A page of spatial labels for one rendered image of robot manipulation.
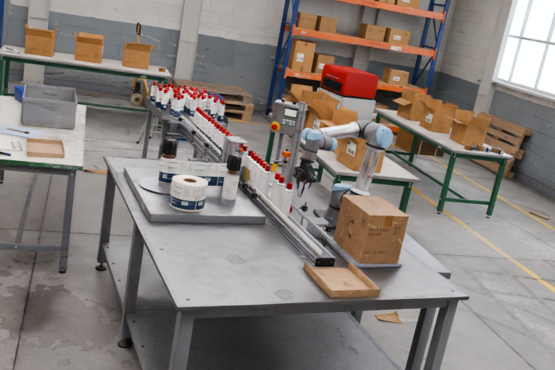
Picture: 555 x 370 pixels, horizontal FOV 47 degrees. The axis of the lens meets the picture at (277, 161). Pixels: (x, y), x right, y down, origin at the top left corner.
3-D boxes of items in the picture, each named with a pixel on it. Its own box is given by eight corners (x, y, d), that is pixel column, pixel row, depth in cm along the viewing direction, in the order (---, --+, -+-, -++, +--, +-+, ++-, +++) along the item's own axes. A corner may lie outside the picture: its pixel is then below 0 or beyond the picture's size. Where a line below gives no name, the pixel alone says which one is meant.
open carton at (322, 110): (295, 133, 652) (302, 97, 643) (335, 137, 668) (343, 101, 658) (309, 143, 617) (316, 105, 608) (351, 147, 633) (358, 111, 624)
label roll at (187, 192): (211, 210, 360) (214, 186, 357) (178, 212, 348) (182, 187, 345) (193, 197, 375) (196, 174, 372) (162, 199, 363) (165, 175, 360)
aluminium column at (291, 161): (278, 204, 408) (298, 101, 391) (285, 204, 410) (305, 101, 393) (282, 206, 404) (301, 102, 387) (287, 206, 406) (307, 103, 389)
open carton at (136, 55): (120, 67, 866) (124, 40, 856) (117, 61, 910) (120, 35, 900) (155, 72, 882) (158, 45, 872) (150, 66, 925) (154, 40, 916)
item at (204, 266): (102, 158, 443) (103, 155, 443) (297, 169, 505) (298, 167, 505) (177, 311, 259) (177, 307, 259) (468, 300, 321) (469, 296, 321)
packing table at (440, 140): (362, 159, 937) (373, 107, 917) (410, 164, 961) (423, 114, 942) (436, 215, 735) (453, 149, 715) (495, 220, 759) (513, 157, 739)
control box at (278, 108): (272, 128, 405) (277, 99, 400) (298, 134, 402) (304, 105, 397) (268, 131, 395) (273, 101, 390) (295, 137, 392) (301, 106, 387)
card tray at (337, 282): (302, 268, 317) (304, 261, 316) (348, 268, 328) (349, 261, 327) (330, 298, 291) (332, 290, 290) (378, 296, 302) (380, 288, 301)
